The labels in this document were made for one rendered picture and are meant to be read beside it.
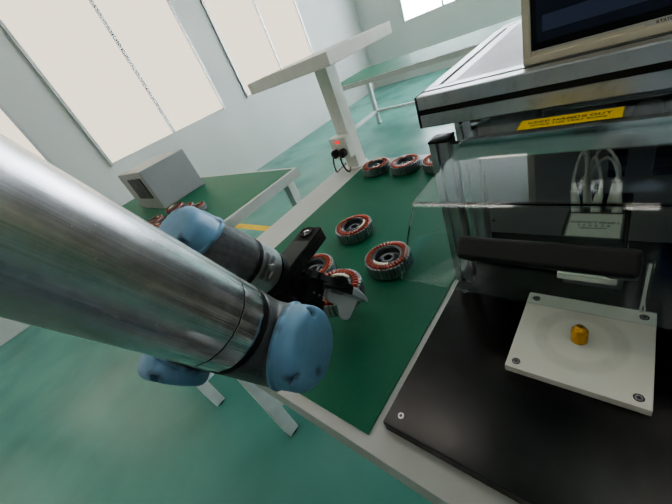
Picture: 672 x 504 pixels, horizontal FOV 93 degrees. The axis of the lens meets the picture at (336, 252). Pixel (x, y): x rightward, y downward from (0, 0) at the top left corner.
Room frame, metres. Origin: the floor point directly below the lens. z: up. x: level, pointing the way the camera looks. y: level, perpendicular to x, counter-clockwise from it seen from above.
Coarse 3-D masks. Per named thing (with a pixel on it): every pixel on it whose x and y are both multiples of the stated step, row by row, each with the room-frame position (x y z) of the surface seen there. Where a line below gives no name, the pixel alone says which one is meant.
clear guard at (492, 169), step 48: (624, 96) 0.31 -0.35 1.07; (480, 144) 0.35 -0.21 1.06; (528, 144) 0.30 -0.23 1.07; (576, 144) 0.26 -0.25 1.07; (624, 144) 0.23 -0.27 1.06; (432, 192) 0.29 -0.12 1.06; (480, 192) 0.25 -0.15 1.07; (528, 192) 0.22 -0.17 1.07; (576, 192) 0.19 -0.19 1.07; (624, 192) 0.17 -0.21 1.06; (432, 240) 0.25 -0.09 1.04; (528, 240) 0.19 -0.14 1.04; (576, 240) 0.17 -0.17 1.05; (624, 240) 0.15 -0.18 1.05; (480, 288) 0.19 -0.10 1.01; (528, 288) 0.17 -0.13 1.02; (576, 288) 0.15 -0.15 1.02; (624, 288) 0.13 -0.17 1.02
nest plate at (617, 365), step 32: (544, 320) 0.29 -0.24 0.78; (576, 320) 0.27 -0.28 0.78; (608, 320) 0.25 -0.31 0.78; (512, 352) 0.27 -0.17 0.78; (544, 352) 0.25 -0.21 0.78; (576, 352) 0.23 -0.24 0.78; (608, 352) 0.21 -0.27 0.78; (640, 352) 0.20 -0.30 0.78; (576, 384) 0.20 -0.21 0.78; (608, 384) 0.18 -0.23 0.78; (640, 384) 0.17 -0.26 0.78
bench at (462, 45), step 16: (480, 32) 3.45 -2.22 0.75; (432, 48) 3.84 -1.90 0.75; (448, 48) 3.36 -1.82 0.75; (464, 48) 3.00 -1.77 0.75; (384, 64) 4.32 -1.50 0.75; (400, 64) 3.73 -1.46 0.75; (416, 64) 3.35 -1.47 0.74; (432, 64) 3.23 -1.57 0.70; (352, 80) 4.19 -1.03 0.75; (368, 80) 3.80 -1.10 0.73
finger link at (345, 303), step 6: (354, 288) 0.44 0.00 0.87; (330, 294) 0.43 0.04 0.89; (336, 294) 0.43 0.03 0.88; (342, 294) 0.44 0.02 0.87; (348, 294) 0.43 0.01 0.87; (354, 294) 0.43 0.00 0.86; (360, 294) 0.44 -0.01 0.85; (330, 300) 0.43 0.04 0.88; (336, 300) 0.43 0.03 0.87; (342, 300) 0.43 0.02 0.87; (348, 300) 0.43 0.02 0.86; (354, 300) 0.43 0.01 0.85; (360, 300) 0.45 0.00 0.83; (366, 300) 0.45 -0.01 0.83; (342, 306) 0.42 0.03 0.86; (348, 306) 0.42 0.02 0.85; (354, 306) 0.43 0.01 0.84; (342, 312) 0.42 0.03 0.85; (348, 312) 0.42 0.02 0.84; (342, 318) 0.41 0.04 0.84; (348, 318) 0.41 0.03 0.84
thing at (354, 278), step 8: (328, 272) 0.55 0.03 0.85; (336, 272) 0.54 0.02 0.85; (344, 272) 0.53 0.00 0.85; (352, 272) 0.51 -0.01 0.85; (344, 280) 0.52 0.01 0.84; (352, 280) 0.49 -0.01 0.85; (360, 280) 0.49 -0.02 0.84; (360, 288) 0.47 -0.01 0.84; (328, 304) 0.45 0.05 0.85; (328, 312) 0.45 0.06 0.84; (336, 312) 0.45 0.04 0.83
